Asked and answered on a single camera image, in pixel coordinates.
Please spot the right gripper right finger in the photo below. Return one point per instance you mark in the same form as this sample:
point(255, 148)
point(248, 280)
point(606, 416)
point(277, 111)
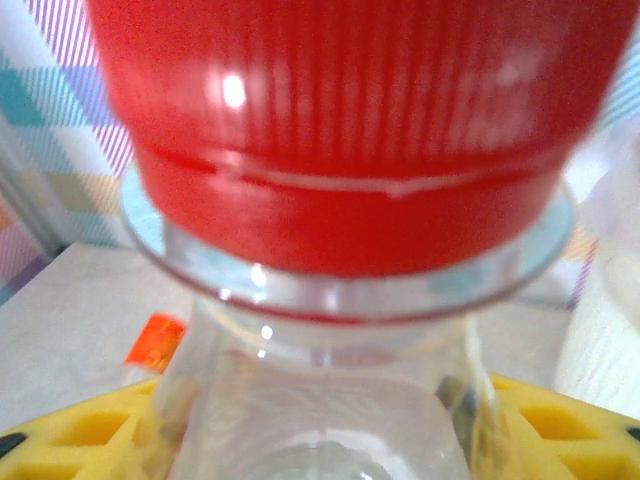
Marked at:
point(575, 440)

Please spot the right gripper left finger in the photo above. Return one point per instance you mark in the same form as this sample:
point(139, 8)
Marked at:
point(65, 440)

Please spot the red cap cola bottle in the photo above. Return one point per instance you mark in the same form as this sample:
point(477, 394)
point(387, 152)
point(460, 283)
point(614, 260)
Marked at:
point(340, 125)

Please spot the white round bin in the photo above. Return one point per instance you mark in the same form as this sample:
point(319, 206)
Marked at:
point(600, 340)

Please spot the small orange plastic bottle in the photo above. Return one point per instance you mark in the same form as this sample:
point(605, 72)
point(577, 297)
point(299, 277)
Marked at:
point(156, 342)

